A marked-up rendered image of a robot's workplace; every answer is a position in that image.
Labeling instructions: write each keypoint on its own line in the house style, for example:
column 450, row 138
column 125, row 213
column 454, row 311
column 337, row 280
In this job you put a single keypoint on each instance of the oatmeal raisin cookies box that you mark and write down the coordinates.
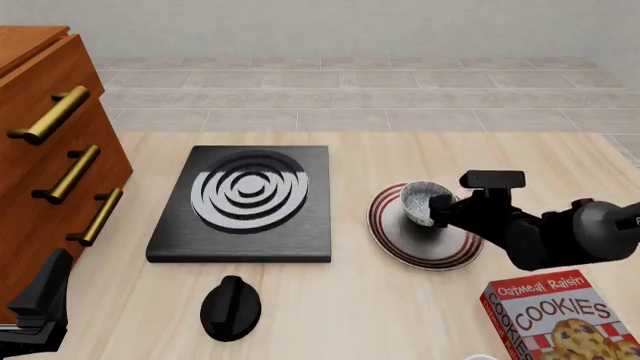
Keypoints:
column 560, row 318

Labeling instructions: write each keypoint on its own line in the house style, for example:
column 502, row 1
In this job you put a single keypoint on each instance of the wooden cabinet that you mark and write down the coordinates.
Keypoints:
column 30, row 45

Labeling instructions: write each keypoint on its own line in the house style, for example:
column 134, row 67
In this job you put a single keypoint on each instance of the flat black stove plate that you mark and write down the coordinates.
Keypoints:
column 300, row 202

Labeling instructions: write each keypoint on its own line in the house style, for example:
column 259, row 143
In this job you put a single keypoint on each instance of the plate with red rings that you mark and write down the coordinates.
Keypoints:
column 415, row 243

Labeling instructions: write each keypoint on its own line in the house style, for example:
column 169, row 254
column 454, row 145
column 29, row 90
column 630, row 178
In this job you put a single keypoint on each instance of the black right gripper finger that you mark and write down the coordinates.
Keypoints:
column 440, row 212

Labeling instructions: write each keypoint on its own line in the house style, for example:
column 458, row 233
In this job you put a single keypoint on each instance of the round black stove knob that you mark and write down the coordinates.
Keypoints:
column 230, row 311

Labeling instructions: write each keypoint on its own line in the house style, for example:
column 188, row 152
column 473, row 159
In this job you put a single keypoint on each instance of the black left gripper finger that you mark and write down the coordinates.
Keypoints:
column 47, row 288

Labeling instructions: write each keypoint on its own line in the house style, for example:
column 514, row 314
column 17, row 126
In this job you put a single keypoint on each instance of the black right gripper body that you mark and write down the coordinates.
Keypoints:
column 480, row 219

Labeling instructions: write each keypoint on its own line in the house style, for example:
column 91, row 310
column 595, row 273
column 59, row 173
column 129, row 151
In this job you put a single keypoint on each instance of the black speckled bowl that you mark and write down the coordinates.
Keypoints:
column 417, row 198

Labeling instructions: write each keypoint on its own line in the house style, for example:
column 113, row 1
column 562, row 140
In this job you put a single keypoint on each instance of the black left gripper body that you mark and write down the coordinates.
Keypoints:
column 30, row 337

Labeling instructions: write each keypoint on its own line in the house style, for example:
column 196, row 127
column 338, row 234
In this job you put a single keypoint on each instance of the white mug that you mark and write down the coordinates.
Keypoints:
column 482, row 357

